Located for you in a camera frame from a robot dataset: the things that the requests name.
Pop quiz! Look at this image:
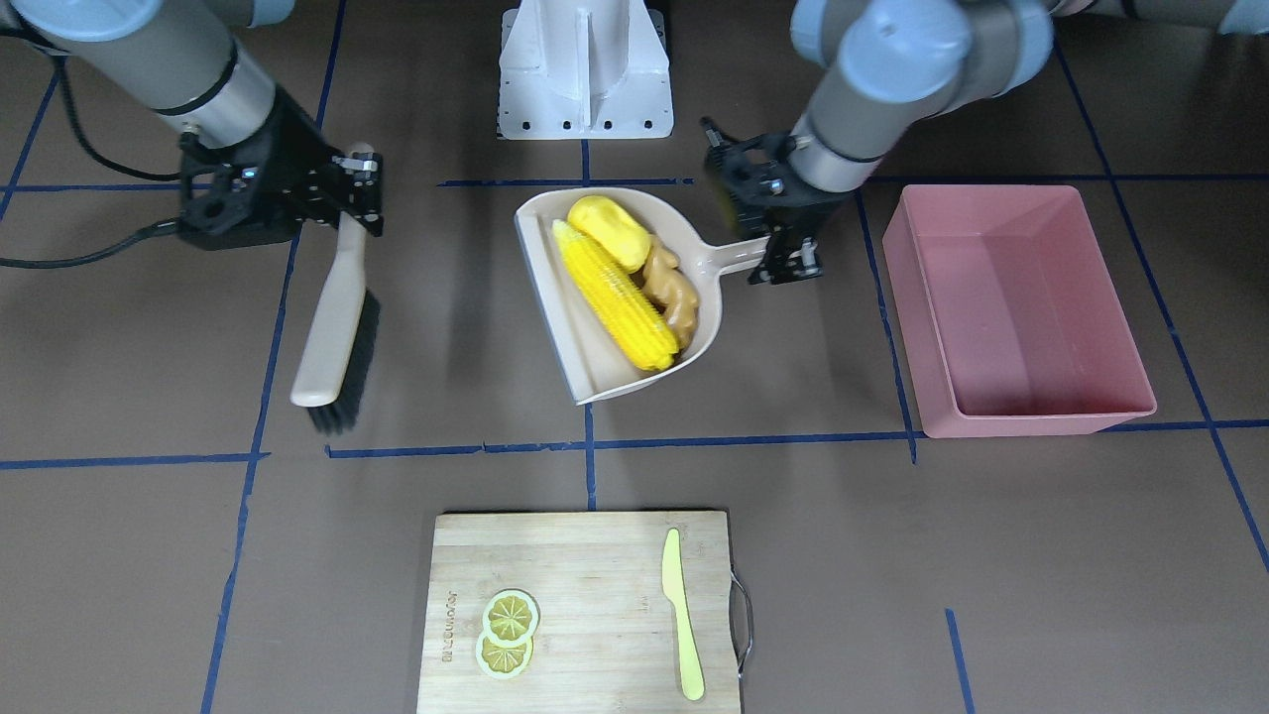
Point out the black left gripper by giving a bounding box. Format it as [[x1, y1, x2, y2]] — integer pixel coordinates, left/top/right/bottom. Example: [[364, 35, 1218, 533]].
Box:
[[700, 117, 851, 285]]

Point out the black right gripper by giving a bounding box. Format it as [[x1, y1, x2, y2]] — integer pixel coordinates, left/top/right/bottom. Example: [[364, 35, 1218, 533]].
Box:
[[176, 89, 385, 250]]

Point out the brown toy ginger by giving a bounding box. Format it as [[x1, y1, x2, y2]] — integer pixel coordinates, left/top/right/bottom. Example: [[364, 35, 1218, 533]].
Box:
[[640, 235, 700, 351]]

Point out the yellow toy potato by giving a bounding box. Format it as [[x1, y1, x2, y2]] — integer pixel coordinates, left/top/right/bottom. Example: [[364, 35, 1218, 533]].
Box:
[[567, 194, 652, 273]]

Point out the yellow toy corn cob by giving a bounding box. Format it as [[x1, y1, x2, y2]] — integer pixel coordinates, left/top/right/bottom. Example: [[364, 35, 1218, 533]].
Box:
[[551, 219, 679, 372]]

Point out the beige hand brush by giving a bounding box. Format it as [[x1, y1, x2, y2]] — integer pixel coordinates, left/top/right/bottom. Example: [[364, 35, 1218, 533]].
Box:
[[289, 142, 383, 435]]

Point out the beige plastic dustpan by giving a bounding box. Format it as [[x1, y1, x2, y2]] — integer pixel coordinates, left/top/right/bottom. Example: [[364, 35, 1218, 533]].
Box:
[[514, 188, 766, 405]]

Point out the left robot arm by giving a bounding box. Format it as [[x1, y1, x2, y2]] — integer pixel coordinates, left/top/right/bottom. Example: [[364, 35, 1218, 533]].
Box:
[[700, 1, 1268, 285]]

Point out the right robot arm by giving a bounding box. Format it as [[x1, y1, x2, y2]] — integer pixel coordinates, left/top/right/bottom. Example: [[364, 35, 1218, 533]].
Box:
[[3, 1, 385, 250]]

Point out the pink plastic bin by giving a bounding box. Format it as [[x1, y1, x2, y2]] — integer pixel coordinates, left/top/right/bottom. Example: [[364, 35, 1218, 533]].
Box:
[[882, 184, 1159, 438]]

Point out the yellow plastic knife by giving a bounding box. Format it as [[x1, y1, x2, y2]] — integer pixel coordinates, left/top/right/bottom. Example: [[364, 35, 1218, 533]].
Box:
[[660, 528, 706, 703]]

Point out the wooden cutting board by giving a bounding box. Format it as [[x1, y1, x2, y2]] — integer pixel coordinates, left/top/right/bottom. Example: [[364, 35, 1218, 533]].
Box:
[[416, 510, 745, 713]]

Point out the lemon slice upper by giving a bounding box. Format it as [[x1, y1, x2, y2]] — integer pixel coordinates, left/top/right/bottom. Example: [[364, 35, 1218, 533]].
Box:
[[480, 588, 542, 648]]

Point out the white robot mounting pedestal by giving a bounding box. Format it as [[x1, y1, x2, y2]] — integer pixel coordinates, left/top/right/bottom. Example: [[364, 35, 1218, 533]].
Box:
[[496, 1, 675, 141]]

